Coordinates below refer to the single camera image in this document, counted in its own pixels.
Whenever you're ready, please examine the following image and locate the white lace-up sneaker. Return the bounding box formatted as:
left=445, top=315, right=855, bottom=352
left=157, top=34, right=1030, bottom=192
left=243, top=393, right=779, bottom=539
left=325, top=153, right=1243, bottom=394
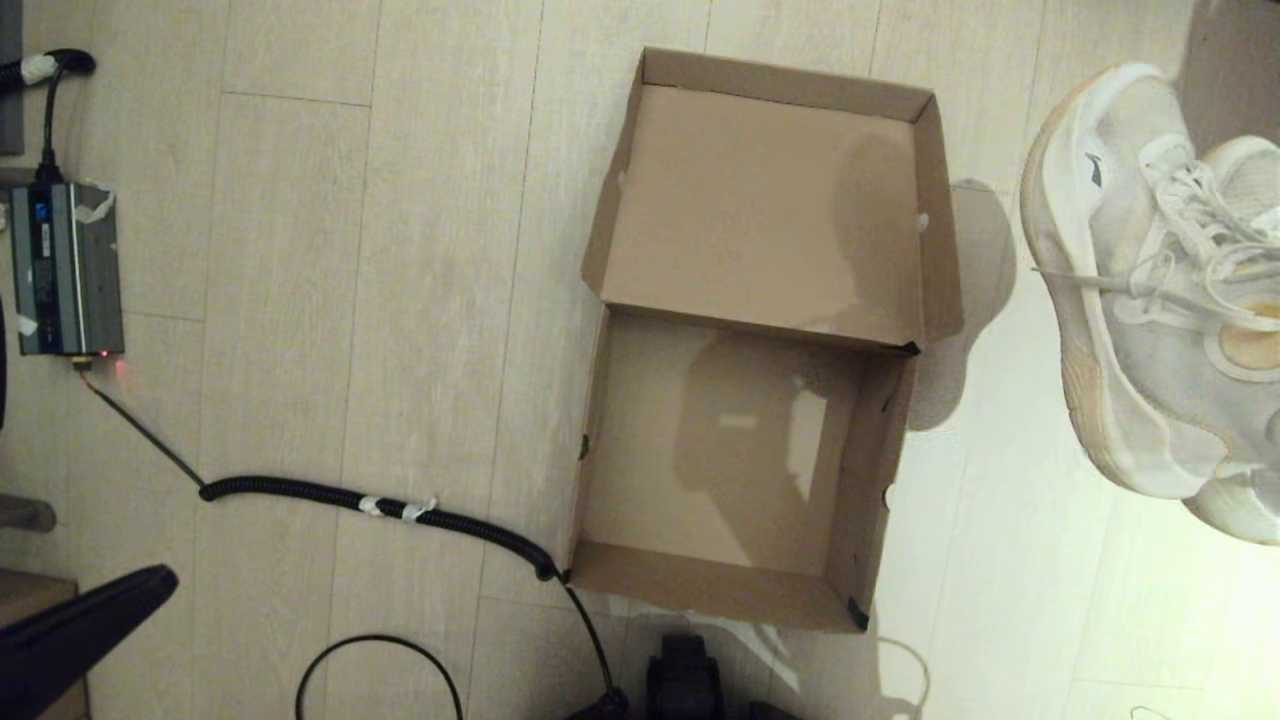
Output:
left=1184, top=134, right=1280, bottom=547
left=1019, top=61, right=1280, bottom=503

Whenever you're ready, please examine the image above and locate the thin black power supply wire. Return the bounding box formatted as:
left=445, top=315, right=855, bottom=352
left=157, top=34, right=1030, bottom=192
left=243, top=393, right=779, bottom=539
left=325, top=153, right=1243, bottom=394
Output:
left=76, top=356, right=209, bottom=491

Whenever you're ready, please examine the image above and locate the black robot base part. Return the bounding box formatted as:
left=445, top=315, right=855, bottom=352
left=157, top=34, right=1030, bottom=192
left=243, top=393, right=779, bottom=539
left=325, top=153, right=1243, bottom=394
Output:
left=644, top=630, right=727, bottom=720

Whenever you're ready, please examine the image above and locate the thin black cable loop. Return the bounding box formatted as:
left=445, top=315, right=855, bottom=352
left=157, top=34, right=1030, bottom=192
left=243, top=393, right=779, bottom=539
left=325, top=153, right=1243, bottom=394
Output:
left=294, top=634, right=467, bottom=720

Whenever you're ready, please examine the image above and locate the brown cardboard shoe box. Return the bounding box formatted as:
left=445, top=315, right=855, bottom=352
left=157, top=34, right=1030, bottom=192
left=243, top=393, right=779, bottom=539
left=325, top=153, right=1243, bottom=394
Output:
left=564, top=45, right=967, bottom=634

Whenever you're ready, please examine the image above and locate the dark grey strip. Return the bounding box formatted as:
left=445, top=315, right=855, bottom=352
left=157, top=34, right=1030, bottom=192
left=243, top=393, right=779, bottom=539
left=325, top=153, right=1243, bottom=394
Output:
left=0, top=0, right=24, bottom=157

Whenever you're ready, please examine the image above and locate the black corrugated cable conduit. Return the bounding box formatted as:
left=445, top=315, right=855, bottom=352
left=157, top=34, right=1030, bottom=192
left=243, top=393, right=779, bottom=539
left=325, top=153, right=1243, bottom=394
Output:
left=197, top=477, right=631, bottom=720

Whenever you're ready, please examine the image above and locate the black plug cable white tape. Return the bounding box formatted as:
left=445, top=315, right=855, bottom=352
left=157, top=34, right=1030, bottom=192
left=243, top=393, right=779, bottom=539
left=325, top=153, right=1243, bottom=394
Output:
left=0, top=47, right=97, bottom=187

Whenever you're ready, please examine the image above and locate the grey power supply unit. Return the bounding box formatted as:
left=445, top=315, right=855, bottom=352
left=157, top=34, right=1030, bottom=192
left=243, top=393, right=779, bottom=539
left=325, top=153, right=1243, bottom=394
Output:
left=7, top=180, right=127, bottom=359

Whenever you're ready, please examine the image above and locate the small brown cardboard box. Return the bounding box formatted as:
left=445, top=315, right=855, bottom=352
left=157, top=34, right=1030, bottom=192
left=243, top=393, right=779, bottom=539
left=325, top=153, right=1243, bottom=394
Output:
left=0, top=570, right=91, bottom=720

